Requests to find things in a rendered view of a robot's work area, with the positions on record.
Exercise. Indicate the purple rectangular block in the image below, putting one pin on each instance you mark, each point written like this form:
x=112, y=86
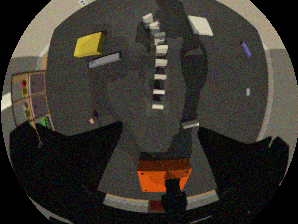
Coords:
x=245, y=49

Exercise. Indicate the yellow block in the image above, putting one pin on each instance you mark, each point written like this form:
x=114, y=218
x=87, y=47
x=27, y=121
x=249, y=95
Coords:
x=90, y=45

